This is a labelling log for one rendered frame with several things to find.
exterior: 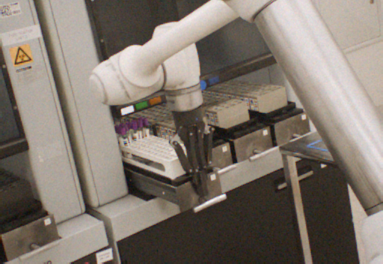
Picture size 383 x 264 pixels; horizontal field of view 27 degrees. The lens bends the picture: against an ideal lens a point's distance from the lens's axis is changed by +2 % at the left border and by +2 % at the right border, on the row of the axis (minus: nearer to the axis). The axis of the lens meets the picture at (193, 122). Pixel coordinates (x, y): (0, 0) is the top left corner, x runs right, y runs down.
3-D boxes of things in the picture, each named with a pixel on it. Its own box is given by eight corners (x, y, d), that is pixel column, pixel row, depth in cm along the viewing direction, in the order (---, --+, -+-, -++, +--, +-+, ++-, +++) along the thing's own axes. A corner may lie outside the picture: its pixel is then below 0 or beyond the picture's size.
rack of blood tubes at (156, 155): (118, 164, 222) (114, 143, 221) (147, 152, 227) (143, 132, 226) (173, 184, 198) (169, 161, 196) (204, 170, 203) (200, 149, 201)
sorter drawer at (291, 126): (159, 117, 288) (154, 95, 285) (189, 107, 295) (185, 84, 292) (286, 149, 228) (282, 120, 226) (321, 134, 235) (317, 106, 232)
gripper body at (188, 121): (191, 100, 196) (198, 134, 199) (164, 110, 192) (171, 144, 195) (208, 104, 190) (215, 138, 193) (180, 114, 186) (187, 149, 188)
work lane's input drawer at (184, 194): (66, 166, 252) (60, 140, 250) (103, 152, 259) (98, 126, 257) (189, 218, 193) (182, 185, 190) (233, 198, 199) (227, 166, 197)
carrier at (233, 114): (246, 118, 236) (242, 99, 234) (250, 119, 234) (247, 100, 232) (215, 130, 230) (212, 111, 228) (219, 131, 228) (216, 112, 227)
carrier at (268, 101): (283, 104, 243) (281, 86, 242) (288, 105, 242) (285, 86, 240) (255, 114, 238) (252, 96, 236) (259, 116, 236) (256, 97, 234)
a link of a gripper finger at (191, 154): (193, 130, 191) (188, 132, 190) (200, 172, 194) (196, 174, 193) (185, 129, 194) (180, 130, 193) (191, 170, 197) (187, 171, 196)
